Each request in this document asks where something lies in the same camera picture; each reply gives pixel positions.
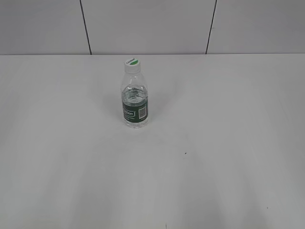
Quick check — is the clear Cestbon water bottle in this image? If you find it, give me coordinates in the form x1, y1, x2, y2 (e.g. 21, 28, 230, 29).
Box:
121, 72, 148, 128

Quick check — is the white green bottle cap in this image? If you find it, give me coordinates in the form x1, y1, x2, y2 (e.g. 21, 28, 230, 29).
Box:
124, 58, 141, 74

